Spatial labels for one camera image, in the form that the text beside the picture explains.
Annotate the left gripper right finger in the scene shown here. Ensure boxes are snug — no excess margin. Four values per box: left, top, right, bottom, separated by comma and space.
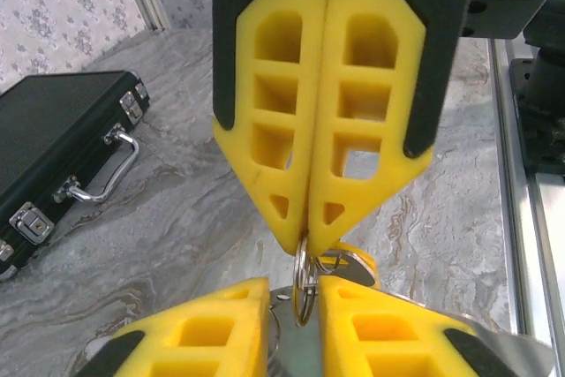
318, 276, 526, 377

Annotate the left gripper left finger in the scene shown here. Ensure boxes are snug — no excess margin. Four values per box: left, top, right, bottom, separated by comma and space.
74, 277, 271, 377

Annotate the pale green bangle ring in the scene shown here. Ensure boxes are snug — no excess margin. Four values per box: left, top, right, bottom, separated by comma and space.
86, 287, 555, 377

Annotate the yellow capped key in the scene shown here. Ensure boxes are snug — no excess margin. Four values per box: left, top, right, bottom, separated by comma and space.
315, 242, 381, 290

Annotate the metal split keyring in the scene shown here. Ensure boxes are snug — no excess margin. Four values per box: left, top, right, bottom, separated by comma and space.
292, 235, 321, 328

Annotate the black briefcase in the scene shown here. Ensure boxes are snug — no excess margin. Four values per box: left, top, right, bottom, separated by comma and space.
0, 70, 152, 283

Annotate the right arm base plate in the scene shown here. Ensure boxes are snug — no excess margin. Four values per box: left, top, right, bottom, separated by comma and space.
507, 57, 565, 177

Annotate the aluminium mounting rail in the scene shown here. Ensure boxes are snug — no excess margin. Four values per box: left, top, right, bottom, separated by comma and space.
488, 36, 565, 377

